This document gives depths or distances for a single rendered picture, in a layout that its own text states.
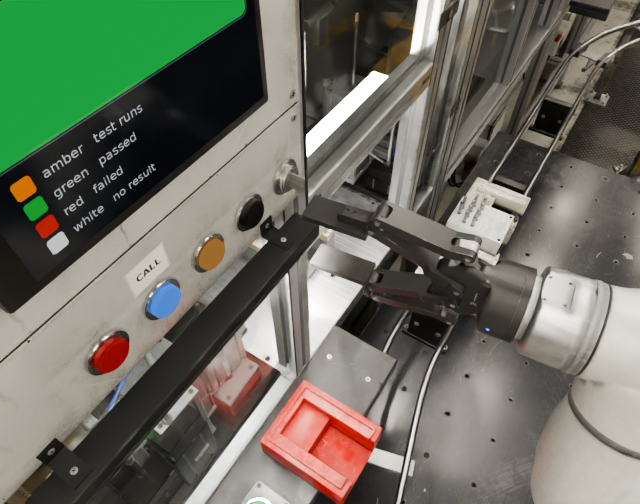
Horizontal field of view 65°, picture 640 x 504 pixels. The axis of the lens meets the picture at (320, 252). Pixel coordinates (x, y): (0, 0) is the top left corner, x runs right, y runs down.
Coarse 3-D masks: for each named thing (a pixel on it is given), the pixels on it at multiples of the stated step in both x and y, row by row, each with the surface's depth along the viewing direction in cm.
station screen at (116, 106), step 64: (0, 0) 20; (192, 64) 31; (256, 64) 37; (64, 128) 26; (128, 128) 29; (192, 128) 34; (0, 192) 24; (64, 192) 27; (128, 192) 31; (64, 256) 29
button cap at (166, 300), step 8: (168, 288) 42; (176, 288) 43; (160, 296) 41; (168, 296) 42; (176, 296) 43; (152, 304) 42; (160, 304) 42; (168, 304) 43; (176, 304) 44; (152, 312) 42; (160, 312) 42; (168, 312) 43
